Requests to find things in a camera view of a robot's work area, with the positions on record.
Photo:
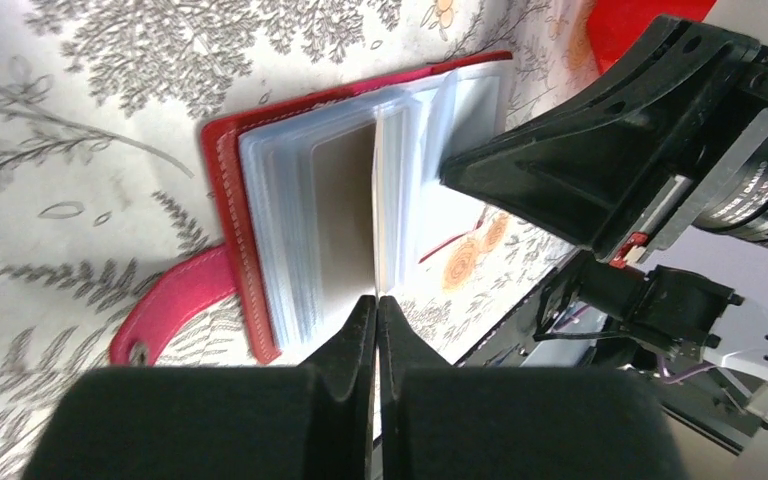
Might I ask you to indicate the red leather card holder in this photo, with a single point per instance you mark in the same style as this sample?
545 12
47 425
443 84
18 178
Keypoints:
233 268

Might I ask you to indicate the floral patterned table mat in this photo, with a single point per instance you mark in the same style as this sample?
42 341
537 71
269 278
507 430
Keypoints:
102 182

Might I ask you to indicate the silver grey credit card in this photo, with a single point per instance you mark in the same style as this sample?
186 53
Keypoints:
342 171

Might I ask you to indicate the red plastic bin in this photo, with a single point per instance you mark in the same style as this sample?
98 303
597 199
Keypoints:
614 25

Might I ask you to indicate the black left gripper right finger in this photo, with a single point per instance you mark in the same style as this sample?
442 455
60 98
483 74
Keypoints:
415 419

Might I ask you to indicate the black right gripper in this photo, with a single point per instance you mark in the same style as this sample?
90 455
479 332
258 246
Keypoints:
674 135

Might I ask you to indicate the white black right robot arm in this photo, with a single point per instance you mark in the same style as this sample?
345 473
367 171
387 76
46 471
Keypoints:
549 326

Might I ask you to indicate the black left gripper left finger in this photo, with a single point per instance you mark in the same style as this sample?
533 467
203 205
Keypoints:
339 438

